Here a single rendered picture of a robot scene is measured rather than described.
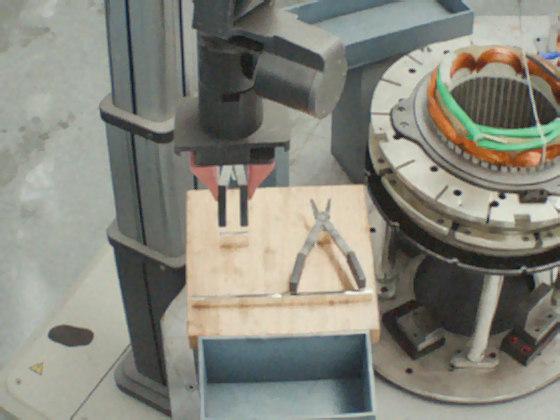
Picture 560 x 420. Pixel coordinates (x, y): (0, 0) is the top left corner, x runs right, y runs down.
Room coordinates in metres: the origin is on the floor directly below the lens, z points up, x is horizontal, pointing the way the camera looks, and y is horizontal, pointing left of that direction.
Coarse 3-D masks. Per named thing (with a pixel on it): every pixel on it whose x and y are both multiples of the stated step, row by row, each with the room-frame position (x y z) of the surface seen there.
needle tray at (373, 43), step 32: (320, 0) 1.27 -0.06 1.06; (352, 0) 1.30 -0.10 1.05; (384, 0) 1.32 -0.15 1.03; (416, 0) 1.33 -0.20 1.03; (448, 0) 1.31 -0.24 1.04; (352, 32) 1.25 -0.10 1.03; (384, 32) 1.25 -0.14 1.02; (416, 32) 1.22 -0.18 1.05; (448, 32) 1.24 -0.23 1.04; (352, 64) 1.18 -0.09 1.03; (384, 64) 1.21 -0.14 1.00; (352, 96) 1.22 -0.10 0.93; (352, 128) 1.22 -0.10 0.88; (352, 160) 1.21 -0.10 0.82
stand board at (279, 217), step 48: (192, 192) 0.91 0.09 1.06; (288, 192) 0.91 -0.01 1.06; (336, 192) 0.91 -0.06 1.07; (192, 240) 0.84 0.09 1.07; (288, 240) 0.84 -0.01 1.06; (192, 288) 0.78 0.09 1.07; (240, 288) 0.78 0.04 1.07; (288, 288) 0.78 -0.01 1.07; (336, 288) 0.78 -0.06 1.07; (192, 336) 0.72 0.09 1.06
